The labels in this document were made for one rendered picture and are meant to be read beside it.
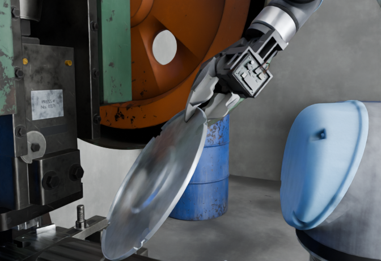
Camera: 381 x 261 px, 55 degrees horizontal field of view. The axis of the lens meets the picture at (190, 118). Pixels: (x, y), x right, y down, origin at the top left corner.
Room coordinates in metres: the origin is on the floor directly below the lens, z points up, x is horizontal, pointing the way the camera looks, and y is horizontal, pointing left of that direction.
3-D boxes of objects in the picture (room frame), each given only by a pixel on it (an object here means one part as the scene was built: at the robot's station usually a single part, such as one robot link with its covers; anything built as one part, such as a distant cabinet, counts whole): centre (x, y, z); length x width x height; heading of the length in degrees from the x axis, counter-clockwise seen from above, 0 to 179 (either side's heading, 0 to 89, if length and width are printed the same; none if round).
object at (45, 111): (0.68, 0.30, 1.04); 0.17 x 0.15 x 0.30; 63
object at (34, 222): (0.69, 0.33, 0.84); 0.05 x 0.03 x 0.04; 153
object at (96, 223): (0.85, 0.26, 0.76); 0.17 x 0.06 x 0.10; 153
